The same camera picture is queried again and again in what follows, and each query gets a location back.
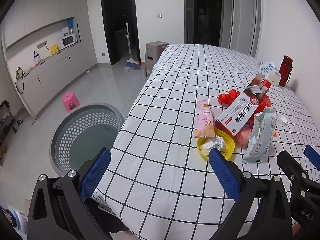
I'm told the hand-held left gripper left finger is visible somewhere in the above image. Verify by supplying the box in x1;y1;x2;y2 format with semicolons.
27;147;128;240

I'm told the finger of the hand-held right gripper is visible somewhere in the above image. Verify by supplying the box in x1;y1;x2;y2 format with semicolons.
276;150;311;196
304;146;320;172

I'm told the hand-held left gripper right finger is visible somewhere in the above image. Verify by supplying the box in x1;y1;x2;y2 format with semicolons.
209;148;293;240

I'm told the white paper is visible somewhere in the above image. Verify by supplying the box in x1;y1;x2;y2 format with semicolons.
201;135;226;155

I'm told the yellow plastic lid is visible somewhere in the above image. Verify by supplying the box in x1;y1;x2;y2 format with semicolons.
197;128;236;161

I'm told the pink rubber toy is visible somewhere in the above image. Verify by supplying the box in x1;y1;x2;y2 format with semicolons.
236;127;253;147

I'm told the grey perforated laundry basket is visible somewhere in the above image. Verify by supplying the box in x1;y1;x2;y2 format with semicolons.
49;102;125;178

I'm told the white blue packaging bag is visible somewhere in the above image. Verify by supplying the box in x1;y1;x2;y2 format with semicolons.
242;107;277;165

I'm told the pink snack wrapper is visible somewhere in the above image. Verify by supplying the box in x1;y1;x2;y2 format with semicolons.
194;100;216;138

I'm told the red white toothpaste box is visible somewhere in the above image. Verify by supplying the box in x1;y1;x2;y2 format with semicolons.
215;74;272;137

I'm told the red plastic bag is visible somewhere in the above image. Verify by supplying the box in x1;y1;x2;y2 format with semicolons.
217;89;242;105

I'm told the pink plastic stool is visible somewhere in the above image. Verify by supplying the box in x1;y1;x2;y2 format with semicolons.
62;92;80;112

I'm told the small white box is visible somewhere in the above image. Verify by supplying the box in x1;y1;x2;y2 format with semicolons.
264;71;282;87

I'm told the white plastic tub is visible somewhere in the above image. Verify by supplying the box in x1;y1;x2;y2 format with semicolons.
7;205;28;235

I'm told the red thermos bottle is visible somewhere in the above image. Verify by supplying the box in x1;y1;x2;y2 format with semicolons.
278;55;293;87

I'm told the black white checked tablecloth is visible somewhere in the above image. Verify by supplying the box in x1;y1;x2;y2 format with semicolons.
94;44;320;240

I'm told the shoe rack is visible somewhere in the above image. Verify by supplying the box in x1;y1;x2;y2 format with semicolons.
0;100;18;143

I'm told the grey cabinet unit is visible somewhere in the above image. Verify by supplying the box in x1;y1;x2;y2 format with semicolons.
0;0;98;120

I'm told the broom and dustpan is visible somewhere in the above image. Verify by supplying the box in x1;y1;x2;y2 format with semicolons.
125;22;142;68

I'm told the grey plastic stool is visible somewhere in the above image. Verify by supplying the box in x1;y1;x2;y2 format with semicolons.
144;41;169;77

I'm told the white microwave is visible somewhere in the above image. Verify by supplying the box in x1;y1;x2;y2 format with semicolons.
61;33;78;48

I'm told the dark door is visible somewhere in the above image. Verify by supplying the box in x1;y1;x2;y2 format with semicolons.
185;0;225;47

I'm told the small device with cable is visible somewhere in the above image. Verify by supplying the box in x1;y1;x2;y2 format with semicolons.
15;67;24;94

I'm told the black door frame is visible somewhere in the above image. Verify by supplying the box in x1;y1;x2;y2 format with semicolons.
100;0;142;65

